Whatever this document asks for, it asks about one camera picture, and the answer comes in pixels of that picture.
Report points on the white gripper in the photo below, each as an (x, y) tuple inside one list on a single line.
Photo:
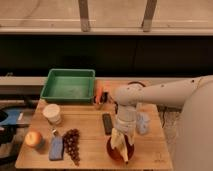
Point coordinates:
[(126, 121)]

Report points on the yellow banana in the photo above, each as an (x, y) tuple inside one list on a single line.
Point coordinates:
[(118, 142)]

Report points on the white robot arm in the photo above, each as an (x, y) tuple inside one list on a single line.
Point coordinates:
[(194, 97)]

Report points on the red bowl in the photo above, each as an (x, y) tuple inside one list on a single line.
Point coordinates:
[(114, 154)]

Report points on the purple bowl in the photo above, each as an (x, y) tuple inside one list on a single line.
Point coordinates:
[(137, 83)]

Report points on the blue grey crumpled cloth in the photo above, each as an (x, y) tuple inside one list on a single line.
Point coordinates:
[(142, 123)]

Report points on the black rectangular block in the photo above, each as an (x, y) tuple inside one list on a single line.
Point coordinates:
[(107, 122)]

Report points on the orange carrot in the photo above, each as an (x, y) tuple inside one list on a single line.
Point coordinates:
[(99, 92)]

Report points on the dark grape bunch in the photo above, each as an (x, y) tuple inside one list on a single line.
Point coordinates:
[(71, 142)]

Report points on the wooden cutting board table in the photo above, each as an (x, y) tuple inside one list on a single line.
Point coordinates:
[(151, 152)]

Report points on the green plastic tray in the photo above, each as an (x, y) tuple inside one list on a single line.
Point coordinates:
[(69, 85)]

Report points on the white paper cup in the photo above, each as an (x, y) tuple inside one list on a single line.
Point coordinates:
[(52, 113)]

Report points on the blue sponge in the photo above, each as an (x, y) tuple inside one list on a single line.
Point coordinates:
[(56, 147)]

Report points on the red yellow apple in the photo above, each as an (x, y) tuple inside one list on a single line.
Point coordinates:
[(33, 139)]

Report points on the blue black machine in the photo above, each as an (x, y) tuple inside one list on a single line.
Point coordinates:
[(12, 118)]

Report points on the black handled knife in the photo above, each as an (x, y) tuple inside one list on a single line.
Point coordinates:
[(115, 104)]

